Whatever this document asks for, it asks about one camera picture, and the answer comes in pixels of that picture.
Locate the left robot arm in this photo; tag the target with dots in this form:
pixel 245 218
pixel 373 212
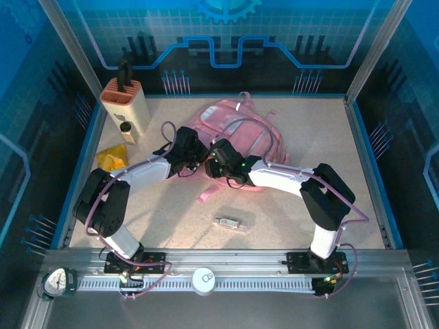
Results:
pixel 144 174

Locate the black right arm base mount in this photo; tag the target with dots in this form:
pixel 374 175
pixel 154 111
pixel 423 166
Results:
pixel 296 262

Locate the beige knife block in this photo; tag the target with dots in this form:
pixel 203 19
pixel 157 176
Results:
pixel 133 106

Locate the yellow snack bag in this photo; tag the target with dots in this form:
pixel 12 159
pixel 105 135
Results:
pixel 109 157

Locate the pink student backpack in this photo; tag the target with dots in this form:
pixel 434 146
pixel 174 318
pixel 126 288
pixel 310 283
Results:
pixel 254 137

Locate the white round lid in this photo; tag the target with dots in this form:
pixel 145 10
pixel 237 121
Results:
pixel 203 279

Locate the small bottle with black cap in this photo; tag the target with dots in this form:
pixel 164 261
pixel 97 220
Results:
pixel 129 134

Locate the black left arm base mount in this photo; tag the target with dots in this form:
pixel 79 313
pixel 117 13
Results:
pixel 154 260

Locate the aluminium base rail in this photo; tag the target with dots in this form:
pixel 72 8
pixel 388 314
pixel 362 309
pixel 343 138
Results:
pixel 223 257

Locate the small clear plastic bag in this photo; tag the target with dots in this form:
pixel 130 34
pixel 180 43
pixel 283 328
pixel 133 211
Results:
pixel 233 221

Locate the aluminium frame post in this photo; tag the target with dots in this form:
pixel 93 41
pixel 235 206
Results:
pixel 68 41
pixel 374 51

